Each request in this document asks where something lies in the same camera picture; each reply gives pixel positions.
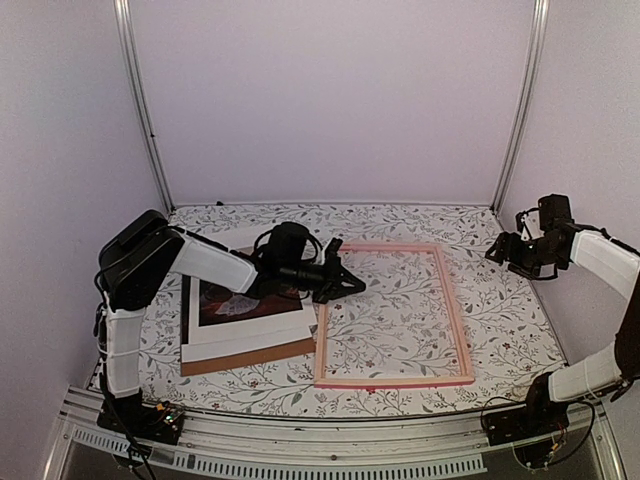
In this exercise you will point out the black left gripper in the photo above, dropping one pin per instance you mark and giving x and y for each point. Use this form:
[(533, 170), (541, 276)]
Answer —
[(335, 277)]

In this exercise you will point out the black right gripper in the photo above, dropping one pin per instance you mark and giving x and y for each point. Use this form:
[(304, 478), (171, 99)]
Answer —
[(510, 241)]

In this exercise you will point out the white photo mat board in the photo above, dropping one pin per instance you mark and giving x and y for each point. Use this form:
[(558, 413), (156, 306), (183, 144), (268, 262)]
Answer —
[(250, 330)]

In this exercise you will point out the pink wooden picture frame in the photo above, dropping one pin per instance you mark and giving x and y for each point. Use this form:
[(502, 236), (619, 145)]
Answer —
[(403, 331)]

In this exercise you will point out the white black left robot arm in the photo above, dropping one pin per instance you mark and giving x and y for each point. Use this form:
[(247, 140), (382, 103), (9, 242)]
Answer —
[(134, 264)]

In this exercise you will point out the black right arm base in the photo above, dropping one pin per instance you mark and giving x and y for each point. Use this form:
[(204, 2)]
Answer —
[(525, 423)]

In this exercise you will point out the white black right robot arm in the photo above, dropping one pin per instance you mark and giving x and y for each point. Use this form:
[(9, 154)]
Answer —
[(603, 310)]

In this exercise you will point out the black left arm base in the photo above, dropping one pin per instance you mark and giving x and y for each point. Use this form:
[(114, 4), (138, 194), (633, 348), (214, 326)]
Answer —
[(163, 422)]

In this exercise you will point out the landscape photo print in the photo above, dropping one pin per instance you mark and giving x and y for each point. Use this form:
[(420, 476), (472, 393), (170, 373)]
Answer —
[(218, 305)]

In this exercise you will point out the brown cardboard backing board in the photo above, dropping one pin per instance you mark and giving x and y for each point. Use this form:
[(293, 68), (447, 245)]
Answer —
[(251, 358)]

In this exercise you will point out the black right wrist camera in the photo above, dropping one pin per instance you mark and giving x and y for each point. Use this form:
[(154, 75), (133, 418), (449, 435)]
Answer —
[(551, 211)]

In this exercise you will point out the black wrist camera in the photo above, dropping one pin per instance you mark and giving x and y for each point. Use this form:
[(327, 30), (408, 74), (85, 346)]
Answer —
[(551, 211), (284, 245)]

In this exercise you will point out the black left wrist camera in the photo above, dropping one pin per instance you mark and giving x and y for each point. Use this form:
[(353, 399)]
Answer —
[(284, 245)]

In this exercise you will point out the aluminium front table rail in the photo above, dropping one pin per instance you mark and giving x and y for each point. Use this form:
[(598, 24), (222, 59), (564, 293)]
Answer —
[(237, 446)]

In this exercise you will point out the right aluminium corner post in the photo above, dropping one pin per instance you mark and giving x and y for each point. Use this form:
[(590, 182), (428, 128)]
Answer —
[(532, 64)]

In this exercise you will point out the aluminium corner post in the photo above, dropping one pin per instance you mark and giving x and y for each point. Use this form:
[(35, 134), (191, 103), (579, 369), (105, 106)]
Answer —
[(532, 64), (126, 35)]

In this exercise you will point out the left aluminium corner post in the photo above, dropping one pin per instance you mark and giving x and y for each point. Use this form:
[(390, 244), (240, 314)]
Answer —
[(126, 35)]

